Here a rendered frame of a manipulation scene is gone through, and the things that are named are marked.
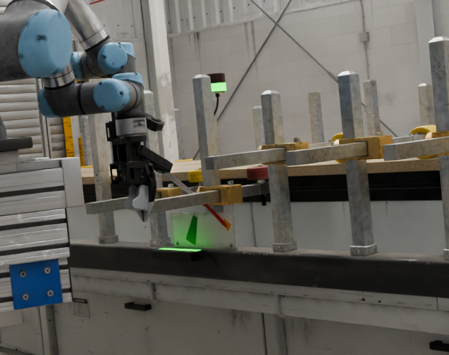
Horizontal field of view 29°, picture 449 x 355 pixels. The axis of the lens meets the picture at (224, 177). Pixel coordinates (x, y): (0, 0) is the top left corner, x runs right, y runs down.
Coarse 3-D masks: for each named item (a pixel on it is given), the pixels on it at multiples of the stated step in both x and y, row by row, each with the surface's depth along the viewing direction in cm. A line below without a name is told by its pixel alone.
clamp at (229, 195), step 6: (216, 186) 236; (222, 186) 234; (228, 186) 232; (234, 186) 233; (240, 186) 235; (222, 192) 234; (228, 192) 232; (234, 192) 233; (240, 192) 235; (222, 198) 234; (228, 198) 232; (234, 198) 233; (240, 198) 235; (210, 204) 238; (216, 204) 236; (222, 204) 234; (228, 204) 233
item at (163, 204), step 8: (256, 184) 245; (264, 184) 246; (200, 192) 232; (208, 192) 232; (216, 192) 234; (248, 192) 242; (256, 192) 244; (264, 192) 246; (160, 200) 221; (168, 200) 223; (176, 200) 224; (184, 200) 226; (192, 200) 228; (200, 200) 230; (208, 200) 232; (216, 200) 234; (152, 208) 219; (160, 208) 221; (168, 208) 223; (176, 208) 224
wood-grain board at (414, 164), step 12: (84, 168) 427; (180, 168) 306; (192, 168) 296; (228, 168) 268; (240, 168) 260; (288, 168) 245; (300, 168) 242; (312, 168) 239; (324, 168) 236; (336, 168) 233; (372, 168) 224; (384, 168) 221; (396, 168) 219; (408, 168) 216; (420, 168) 214; (432, 168) 211; (84, 180) 319; (168, 180) 284; (180, 180) 280
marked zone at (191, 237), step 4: (192, 216) 244; (192, 220) 244; (196, 220) 243; (192, 224) 244; (196, 224) 243; (192, 228) 244; (196, 228) 243; (188, 232) 246; (192, 232) 244; (196, 232) 243; (188, 236) 246; (192, 236) 244; (188, 240) 246; (192, 240) 245
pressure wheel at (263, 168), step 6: (252, 168) 244; (258, 168) 244; (264, 168) 244; (252, 174) 244; (258, 174) 244; (264, 174) 244; (258, 180) 247; (264, 180) 247; (264, 198) 247; (264, 204) 247
